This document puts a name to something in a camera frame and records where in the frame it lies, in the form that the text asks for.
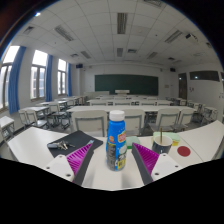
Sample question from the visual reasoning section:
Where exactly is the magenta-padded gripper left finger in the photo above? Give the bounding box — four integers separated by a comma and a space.
44, 142, 97, 187

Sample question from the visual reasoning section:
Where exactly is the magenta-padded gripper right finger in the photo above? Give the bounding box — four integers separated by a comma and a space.
131, 142, 184, 186

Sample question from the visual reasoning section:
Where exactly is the blue drink bottle white cap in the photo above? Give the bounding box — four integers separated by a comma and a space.
105, 109, 128, 172

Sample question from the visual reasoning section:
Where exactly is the dark blue mug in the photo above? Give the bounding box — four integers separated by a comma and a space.
151, 134, 174, 155

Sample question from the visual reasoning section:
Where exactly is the flat round red coaster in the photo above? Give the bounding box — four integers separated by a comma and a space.
176, 145, 192, 158

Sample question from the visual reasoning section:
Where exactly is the group of classroom chairs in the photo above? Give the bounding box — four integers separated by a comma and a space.
18, 96, 219, 138

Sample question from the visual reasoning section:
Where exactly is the group of white classroom desks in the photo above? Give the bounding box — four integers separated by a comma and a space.
0, 94, 221, 141

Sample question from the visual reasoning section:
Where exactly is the dark classroom door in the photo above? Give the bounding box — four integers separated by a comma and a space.
178, 72, 188, 100

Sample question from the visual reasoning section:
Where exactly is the white lectern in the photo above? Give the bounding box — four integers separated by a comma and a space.
114, 89, 131, 95

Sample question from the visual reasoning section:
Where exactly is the classroom window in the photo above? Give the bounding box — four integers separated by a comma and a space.
30, 49, 49, 100
57, 58, 68, 96
0, 45, 21, 111

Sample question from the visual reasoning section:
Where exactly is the green chalkboard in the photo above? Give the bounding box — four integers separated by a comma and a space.
94, 73, 160, 97

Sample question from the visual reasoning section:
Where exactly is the ceiling projector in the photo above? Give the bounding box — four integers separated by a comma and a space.
185, 33, 199, 43

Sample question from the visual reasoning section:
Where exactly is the group of ceiling lights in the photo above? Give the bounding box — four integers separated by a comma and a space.
23, 11, 201, 64

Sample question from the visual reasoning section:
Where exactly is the dark high wall window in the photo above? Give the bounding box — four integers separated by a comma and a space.
189, 70, 220, 82

